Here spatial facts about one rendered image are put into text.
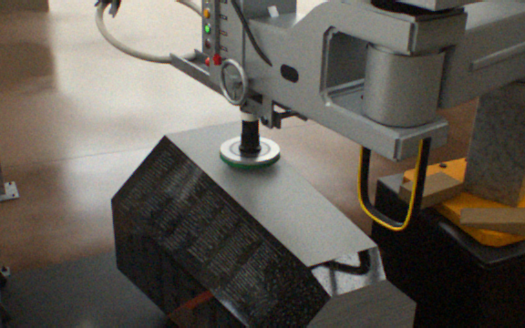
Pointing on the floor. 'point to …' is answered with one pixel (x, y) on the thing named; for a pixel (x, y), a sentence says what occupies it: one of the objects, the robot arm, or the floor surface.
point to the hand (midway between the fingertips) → (108, 11)
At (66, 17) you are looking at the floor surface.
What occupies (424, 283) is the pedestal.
